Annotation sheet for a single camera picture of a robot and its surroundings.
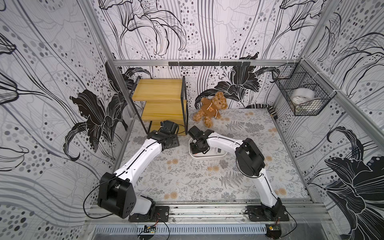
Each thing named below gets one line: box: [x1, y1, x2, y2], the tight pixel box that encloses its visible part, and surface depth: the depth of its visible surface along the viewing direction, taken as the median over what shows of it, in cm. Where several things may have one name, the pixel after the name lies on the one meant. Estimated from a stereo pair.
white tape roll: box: [291, 87, 316, 105], surface depth 74 cm
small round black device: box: [265, 224, 282, 240], surface depth 72 cm
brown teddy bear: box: [193, 91, 230, 128], surface depth 111 cm
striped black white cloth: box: [245, 104, 278, 120], surface depth 121 cm
